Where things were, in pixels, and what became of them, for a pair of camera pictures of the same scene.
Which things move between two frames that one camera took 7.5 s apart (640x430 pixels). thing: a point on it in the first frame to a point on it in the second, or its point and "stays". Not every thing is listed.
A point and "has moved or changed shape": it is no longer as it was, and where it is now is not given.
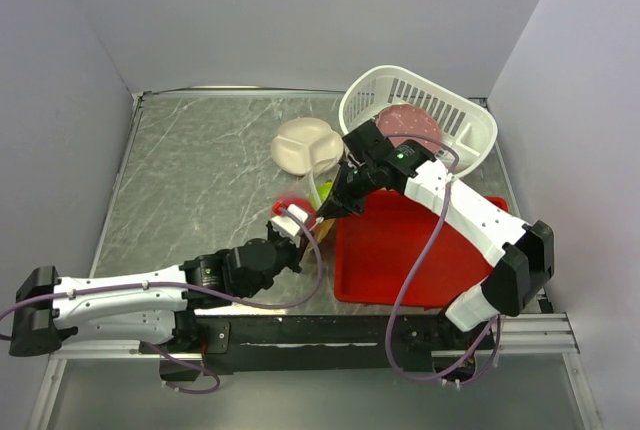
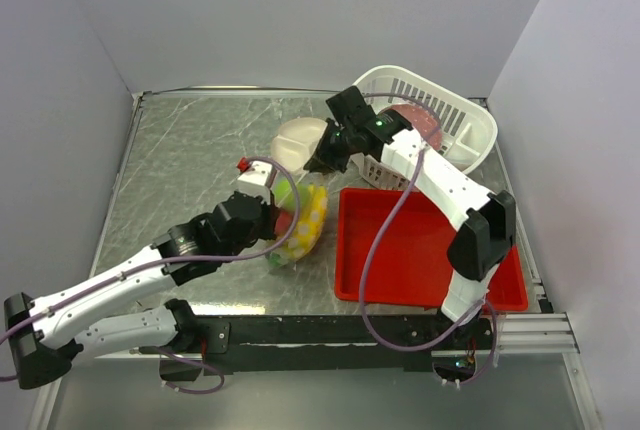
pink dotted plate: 405,122 stays
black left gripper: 294,251 to 270,214
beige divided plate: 303,145 stays
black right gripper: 340,202 to 323,160
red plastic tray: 377,250 stays
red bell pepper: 304,204 has moved or changed shape
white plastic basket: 469,131 stays
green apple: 324,189 to 284,194
